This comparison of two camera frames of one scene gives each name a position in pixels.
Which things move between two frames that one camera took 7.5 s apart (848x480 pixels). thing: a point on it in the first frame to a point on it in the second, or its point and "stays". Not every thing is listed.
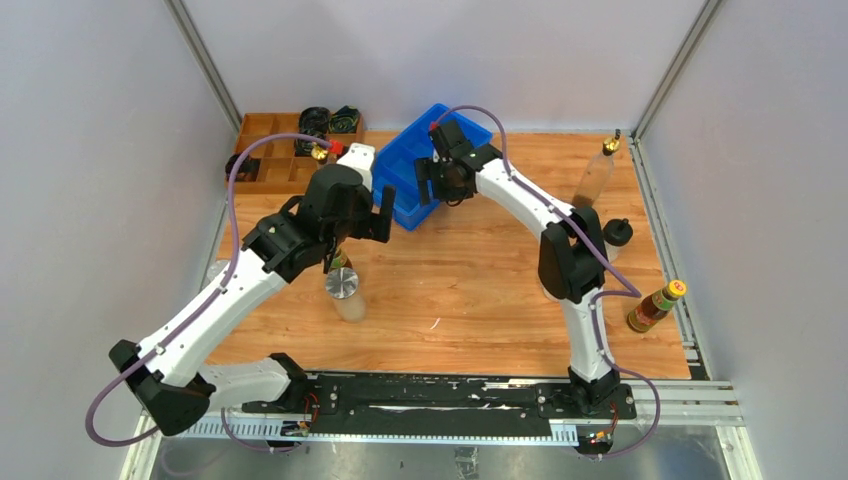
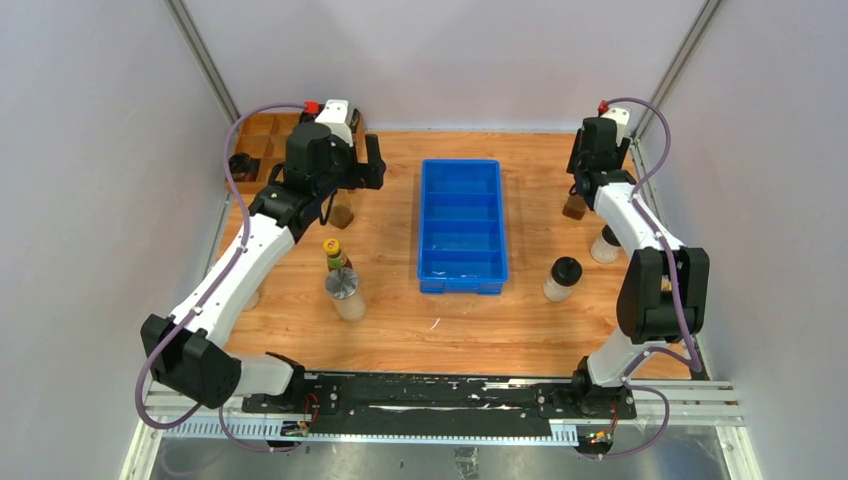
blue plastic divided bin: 395,162 to 462,230
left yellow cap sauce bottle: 341,261 stays
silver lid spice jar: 343,286 stays
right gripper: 425,171 to 577,155
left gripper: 374,225 to 372,170
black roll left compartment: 247,170 stays
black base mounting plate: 441,403 stays
